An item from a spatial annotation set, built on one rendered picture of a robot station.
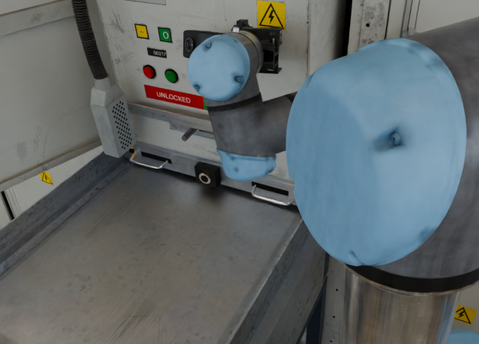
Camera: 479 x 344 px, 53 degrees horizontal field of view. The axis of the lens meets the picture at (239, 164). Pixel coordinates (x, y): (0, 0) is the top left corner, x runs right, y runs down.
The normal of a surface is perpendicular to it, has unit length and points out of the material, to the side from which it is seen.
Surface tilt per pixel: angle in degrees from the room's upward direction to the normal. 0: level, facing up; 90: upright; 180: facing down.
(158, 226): 0
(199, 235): 0
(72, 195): 90
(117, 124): 90
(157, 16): 94
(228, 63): 75
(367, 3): 90
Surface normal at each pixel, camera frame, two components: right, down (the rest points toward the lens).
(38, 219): 0.89, 0.23
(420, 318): 0.00, 0.61
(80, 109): 0.71, 0.38
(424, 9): -0.45, 0.52
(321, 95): -0.93, 0.11
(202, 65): -0.21, 0.33
